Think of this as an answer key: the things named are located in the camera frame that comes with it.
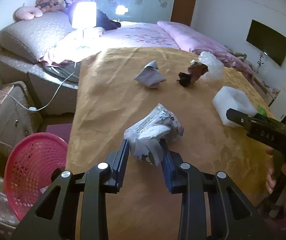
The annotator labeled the brown wooden door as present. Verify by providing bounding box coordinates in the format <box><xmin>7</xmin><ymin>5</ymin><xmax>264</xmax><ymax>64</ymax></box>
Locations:
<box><xmin>170</xmin><ymin>0</ymin><xmax>196</xmax><ymax>26</ymax></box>

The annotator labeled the floral wardrobe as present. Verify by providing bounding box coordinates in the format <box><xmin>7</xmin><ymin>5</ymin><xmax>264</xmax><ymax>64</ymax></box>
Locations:
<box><xmin>90</xmin><ymin>0</ymin><xmax>178</xmax><ymax>23</ymax></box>

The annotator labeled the white power cable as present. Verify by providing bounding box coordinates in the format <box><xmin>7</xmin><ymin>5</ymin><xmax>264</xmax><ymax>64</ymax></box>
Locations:
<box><xmin>0</xmin><ymin>62</ymin><xmax>80</xmax><ymax>112</ymax></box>

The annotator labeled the green snack packet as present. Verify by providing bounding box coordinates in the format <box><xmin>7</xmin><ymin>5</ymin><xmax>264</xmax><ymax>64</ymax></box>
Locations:
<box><xmin>257</xmin><ymin>105</ymin><xmax>268</xmax><ymax>116</ymax></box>

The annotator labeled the floral white bed sheet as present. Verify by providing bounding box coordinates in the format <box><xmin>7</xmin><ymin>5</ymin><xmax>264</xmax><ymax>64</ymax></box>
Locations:
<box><xmin>39</xmin><ymin>21</ymin><xmax>179</xmax><ymax>67</ymax></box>

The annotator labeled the grey paper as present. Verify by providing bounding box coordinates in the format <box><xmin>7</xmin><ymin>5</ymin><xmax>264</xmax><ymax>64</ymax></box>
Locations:
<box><xmin>134</xmin><ymin>60</ymin><xmax>166</xmax><ymax>88</ymax></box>

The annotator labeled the book on cabinet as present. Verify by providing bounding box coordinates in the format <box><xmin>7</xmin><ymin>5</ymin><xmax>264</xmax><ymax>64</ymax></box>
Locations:
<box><xmin>0</xmin><ymin>85</ymin><xmax>14</xmax><ymax>105</ymax></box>

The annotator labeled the grey bedside cabinet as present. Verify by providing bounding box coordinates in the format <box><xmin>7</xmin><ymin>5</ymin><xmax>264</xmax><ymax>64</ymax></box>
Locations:
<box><xmin>0</xmin><ymin>81</ymin><xmax>43</xmax><ymax>157</ymax></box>

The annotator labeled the brown paper bag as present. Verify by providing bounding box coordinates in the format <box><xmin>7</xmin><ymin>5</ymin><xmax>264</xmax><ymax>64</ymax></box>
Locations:
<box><xmin>177</xmin><ymin>62</ymin><xmax>208</xmax><ymax>88</ymax></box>

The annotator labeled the grey quilted pillow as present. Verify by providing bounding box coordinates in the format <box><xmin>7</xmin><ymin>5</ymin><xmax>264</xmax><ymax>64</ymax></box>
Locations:
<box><xmin>0</xmin><ymin>11</ymin><xmax>74</xmax><ymax>64</ymax></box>

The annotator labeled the white foam block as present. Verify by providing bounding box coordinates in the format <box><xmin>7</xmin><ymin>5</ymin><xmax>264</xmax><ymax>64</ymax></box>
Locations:
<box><xmin>212</xmin><ymin>86</ymin><xmax>257</xmax><ymax>128</ymax></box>

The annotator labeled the golden yellow bed blanket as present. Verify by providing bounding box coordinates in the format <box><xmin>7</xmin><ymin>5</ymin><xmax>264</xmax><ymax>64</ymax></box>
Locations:
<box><xmin>67</xmin><ymin>47</ymin><xmax>268</xmax><ymax>239</ymax></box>

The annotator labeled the black wall television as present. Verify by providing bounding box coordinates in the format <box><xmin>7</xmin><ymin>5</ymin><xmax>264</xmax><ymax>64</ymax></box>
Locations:
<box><xmin>246</xmin><ymin>20</ymin><xmax>286</xmax><ymax>66</ymax></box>

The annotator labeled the pink plastic basket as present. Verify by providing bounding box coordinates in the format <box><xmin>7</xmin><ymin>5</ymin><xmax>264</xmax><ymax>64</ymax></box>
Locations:
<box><xmin>4</xmin><ymin>132</ymin><xmax>68</xmax><ymax>220</ymax></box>

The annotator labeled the dark clothing pile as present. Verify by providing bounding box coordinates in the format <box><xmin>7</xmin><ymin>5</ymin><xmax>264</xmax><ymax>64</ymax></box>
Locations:
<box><xmin>65</xmin><ymin>0</ymin><xmax>121</xmax><ymax>31</ymax></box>

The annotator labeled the brown plush toy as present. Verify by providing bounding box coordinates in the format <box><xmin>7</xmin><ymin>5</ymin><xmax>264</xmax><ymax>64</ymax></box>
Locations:
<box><xmin>36</xmin><ymin>0</ymin><xmax>76</xmax><ymax>13</ymax></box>

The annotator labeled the white printed plastic wrapper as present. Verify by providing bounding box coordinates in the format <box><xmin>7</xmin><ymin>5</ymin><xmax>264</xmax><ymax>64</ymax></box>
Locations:
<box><xmin>124</xmin><ymin>103</ymin><xmax>184</xmax><ymax>166</ymax></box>

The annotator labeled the pink folded quilt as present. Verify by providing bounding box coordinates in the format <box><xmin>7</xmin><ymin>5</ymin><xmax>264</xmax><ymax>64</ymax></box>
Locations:
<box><xmin>157</xmin><ymin>21</ymin><xmax>253</xmax><ymax>80</ymax></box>

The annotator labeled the clear plastic bag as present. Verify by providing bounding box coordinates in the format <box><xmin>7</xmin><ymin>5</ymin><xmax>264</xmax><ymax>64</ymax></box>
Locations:
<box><xmin>198</xmin><ymin>51</ymin><xmax>224</xmax><ymax>82</ymax></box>

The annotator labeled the glowing white table lamp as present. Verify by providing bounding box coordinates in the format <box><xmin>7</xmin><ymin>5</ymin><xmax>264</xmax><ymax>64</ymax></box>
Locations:
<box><xmin>72</xmin><ymin>1</ymin><xmax>97</xmax><ymax>47</ymax></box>

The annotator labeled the grey upholstered bed frame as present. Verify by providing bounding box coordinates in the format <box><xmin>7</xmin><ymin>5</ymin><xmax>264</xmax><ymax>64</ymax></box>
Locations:
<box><xmin>0</xmin><ymin>50</ymin><xmax>78</xmax><ymax>115</ymax></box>

